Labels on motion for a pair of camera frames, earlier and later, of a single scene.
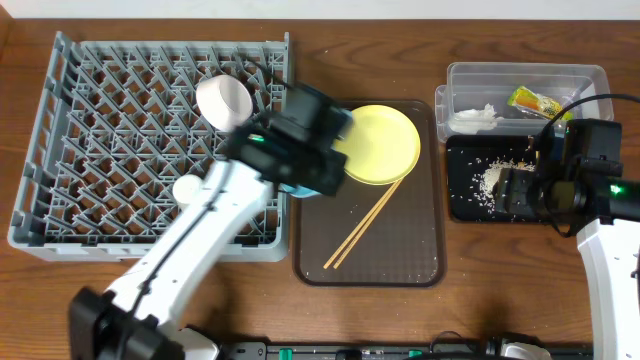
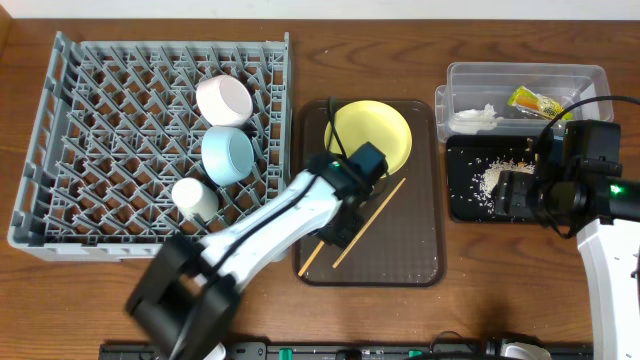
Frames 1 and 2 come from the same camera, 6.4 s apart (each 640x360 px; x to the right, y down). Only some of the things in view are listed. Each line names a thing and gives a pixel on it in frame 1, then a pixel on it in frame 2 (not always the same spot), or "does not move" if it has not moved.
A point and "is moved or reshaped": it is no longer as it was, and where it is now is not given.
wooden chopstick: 351,236 -> 312,256
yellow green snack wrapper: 525,99 does not move
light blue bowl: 298,191 is moved or reshaped
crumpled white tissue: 474,121 does not move
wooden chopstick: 346,252 does not move
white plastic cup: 186,188 does not move
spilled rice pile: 483,181 does not move
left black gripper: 326,163 -> 338,232
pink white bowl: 224,101 does not move
